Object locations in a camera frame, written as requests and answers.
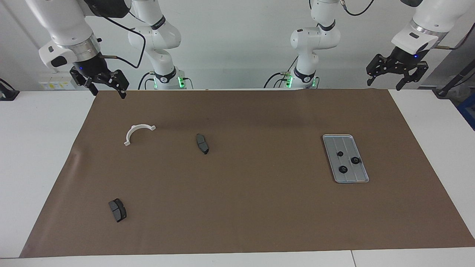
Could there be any blue crate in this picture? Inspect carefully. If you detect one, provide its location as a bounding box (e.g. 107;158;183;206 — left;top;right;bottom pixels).
457;93;475;130

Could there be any white semicircular plastic clamp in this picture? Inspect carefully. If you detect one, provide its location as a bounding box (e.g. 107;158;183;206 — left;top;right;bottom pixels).
124;124;157;146

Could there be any white wall socket box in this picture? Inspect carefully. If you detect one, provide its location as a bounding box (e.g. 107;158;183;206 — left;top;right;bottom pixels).
39;72;79;90

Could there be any brown table mat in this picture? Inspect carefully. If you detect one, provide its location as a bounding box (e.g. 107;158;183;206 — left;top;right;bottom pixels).
19;88;475;258

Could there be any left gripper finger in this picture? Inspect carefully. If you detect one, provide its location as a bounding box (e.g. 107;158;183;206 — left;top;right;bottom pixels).
366;55;392;86
396;61;429;91

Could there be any black clamp base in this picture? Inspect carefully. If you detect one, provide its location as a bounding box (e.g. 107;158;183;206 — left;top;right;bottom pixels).
0;79;20;101

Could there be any long dark brake pad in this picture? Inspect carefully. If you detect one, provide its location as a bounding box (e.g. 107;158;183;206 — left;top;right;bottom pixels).
196;133;209;155

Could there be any silver ribbed metal tray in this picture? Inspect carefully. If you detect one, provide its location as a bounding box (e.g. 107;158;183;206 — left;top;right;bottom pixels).
322;134;370;184

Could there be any black stand pole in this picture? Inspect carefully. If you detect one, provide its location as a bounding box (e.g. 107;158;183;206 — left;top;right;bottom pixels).
436;61;475;99

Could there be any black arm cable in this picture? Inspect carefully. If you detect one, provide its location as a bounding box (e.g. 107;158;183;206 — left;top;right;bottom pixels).
341;0;475;50
102;15;147;69

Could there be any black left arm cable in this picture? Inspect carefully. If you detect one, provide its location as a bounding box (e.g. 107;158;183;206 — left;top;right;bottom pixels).
341;0;475;50

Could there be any short dark brake pad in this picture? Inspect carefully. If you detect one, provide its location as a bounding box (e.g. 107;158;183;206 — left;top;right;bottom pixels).
108;198;127;223

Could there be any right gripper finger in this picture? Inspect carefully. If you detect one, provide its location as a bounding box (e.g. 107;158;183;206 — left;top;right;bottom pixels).
106;70;130;99
70;68;98;96

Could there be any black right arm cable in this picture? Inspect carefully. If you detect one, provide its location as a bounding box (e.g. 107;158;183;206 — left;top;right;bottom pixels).
102;15;147;69

